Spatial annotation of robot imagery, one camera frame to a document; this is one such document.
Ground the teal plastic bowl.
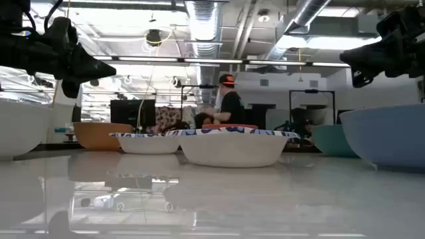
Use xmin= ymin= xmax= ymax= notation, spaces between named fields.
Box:
xmin=311 ymin=123 xmax=360 ymax=159

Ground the thin yellow rope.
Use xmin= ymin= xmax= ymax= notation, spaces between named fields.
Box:
xmin=44 ymin=0 xmax=72 ymax=144

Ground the light blue plastic bowl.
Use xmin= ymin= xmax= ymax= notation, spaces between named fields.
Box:
xmin=339 ymin=103 xmax=425 ymax=174

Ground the floral patterned cloth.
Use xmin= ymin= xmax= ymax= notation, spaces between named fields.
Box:
xmin=154 ymin=106 xmax=183 ymax=133

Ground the silver ribbed ceiling duct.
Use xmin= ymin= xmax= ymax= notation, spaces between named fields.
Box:
xmin=183 ymin=0 xmax=224 ymax=58

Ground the blue patterned paper bowl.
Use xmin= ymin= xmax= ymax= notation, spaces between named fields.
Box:
xmin=165 ymin=127 xmax=301 ymax=169
xmin=109 ymin=131 xmax=181 ymax=155

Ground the hanging yellow cable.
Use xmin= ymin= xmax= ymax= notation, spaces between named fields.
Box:
xmin=136 ymin=45 xmax=158 ymax=131

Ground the black computer monitor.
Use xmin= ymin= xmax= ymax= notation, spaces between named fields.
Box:
xmin=110 ymin=99 xmax=157 ymax=129

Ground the white plastic bowl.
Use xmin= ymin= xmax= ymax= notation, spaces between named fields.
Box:
xmin=0 ymin=98 xmax=54 ymax=162

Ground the orange plastic bowl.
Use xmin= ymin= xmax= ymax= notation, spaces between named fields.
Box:
xmin=72 ymin=121 xmax=134 ymax=151

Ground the standing person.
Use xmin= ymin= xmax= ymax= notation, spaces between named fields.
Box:
xmin=205 ymin=73 xmax=247 ymax=126

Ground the coral red plastic bowl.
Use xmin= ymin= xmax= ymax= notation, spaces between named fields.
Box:
xmin=201 ymin=123 xmax=260 ymax=131

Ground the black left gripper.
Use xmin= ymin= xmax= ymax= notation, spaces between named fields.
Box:
xmin=31 ymin=16 xmax=118 ymax=100

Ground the black ceiling dome fixture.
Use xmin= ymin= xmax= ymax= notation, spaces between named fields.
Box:
xmin=145 ymin=29 xmax=163 ymax=47

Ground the silver slanted ceiling duct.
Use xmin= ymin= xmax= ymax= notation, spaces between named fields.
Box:
xmin=264 ymin=0 xmax=333 ymax=61

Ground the black metal frame stand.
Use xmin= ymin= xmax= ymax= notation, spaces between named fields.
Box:
xmin=180 ymin=84 xmax=220 ymax=123
xmin=288 ymin=88 xmax=337 ymax=126

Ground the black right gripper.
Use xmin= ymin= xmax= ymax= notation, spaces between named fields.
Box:
xmin=339 ymin=5 xmax=420 ymax=89

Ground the seated person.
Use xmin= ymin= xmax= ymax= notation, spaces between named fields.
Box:
xmin=193 ymin=112 xmax=215 ymax=130

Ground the long ceiling light bar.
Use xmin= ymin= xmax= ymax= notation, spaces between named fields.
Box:
xmin=92 ymin=55 xmax=352 ymax=68

